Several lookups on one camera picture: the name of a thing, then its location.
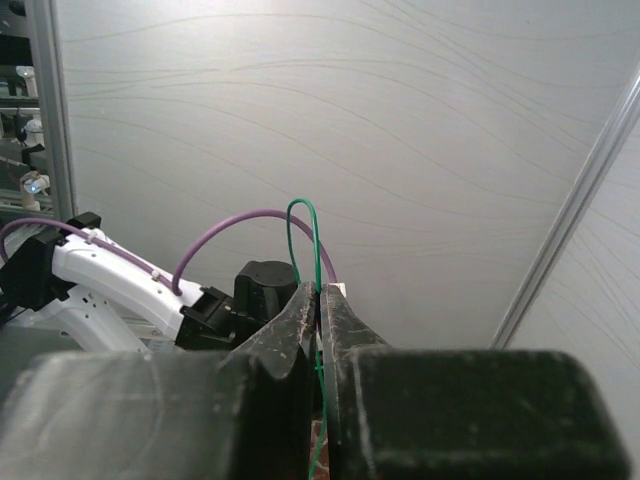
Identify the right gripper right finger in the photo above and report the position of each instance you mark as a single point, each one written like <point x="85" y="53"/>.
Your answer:
<point x="459" y="414"/>

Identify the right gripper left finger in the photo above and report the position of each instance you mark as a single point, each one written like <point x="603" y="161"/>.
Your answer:
<point x="244" y="414"/>

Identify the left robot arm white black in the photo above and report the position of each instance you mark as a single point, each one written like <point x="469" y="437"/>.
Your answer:
<point x="74" y="272"/>

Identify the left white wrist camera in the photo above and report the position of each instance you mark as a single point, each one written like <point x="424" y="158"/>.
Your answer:
<point x="341" y="287"/>

